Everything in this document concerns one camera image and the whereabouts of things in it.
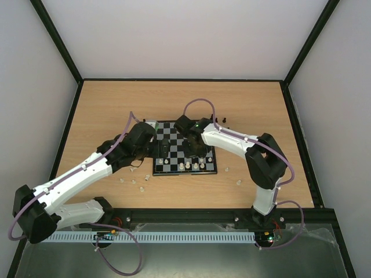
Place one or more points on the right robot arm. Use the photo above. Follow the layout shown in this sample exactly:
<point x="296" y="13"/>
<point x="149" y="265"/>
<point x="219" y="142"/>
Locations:
<point x="265" y="160"/>

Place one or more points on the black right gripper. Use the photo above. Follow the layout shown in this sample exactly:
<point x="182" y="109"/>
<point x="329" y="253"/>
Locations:
<point x="196" y="145"/>

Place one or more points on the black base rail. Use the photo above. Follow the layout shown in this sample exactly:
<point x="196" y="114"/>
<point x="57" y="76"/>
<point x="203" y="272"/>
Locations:
<point x="223" y="215"/>

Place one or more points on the white slotted cable duct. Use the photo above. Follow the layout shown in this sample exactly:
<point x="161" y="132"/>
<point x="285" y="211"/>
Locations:
<point x="152" y="237"/>

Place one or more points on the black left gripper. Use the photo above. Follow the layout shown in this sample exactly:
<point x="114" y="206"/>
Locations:
<point x="165" y="148"/>

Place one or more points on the black and silver chessboard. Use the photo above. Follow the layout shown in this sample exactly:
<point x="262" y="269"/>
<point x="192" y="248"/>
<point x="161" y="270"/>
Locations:
<point x="176" y="155"/>

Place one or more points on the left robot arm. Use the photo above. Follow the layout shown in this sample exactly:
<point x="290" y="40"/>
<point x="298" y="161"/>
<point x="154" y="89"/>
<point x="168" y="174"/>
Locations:
<point x="43" y="210"/>

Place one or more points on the black enclosure frame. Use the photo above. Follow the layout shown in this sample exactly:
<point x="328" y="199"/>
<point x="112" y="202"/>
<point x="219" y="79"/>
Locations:
<point x="322" y="20"/>

